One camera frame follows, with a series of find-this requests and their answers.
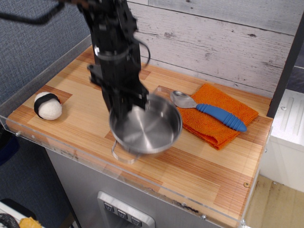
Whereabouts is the white black sushi toy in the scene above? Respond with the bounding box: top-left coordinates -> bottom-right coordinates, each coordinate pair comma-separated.
34,92 -> 62,120

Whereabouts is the clear acrylic guard rail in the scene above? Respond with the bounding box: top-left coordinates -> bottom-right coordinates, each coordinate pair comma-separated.
7,32 -> 275,228

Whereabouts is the black cable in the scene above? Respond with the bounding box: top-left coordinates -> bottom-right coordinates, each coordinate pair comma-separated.
0,1 -> 66,26

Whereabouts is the dark right post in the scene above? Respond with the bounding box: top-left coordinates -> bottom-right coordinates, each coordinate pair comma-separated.
266,15 -> 304,118

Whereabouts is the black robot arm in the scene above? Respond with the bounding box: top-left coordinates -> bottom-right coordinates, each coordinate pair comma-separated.
68,0 -> 149,120

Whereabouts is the blue handled metal spoon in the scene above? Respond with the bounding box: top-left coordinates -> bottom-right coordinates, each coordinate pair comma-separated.
170,91 -> 247,132

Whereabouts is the silver cabinet front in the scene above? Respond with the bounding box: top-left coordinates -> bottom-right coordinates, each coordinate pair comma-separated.
47,150 -> 216,228

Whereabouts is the silver metal pot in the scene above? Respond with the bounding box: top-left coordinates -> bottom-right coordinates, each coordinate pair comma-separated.
109,86 -> 182,164

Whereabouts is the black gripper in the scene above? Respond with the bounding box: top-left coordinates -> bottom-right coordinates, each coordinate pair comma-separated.
88,44 -> 149,121

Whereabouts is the silver button panel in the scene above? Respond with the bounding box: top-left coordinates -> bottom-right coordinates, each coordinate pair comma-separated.
97,191 -> 156,228

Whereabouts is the white aluminium box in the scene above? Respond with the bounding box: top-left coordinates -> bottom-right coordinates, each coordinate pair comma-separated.
260,89 -> 304,192

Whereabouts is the orange rag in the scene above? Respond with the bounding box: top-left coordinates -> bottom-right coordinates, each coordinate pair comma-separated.
175,83 -> 259,151

